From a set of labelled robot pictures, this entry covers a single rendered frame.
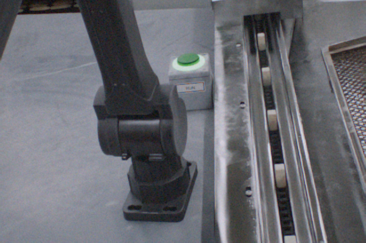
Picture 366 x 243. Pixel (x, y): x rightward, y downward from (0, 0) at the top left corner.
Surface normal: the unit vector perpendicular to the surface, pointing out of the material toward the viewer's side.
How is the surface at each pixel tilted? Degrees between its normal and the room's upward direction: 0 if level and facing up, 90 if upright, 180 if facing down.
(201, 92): 90
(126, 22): 91
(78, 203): 0
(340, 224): 0
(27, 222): 0
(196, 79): 90
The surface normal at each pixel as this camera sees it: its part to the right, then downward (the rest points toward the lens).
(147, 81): 0.91, -0.11
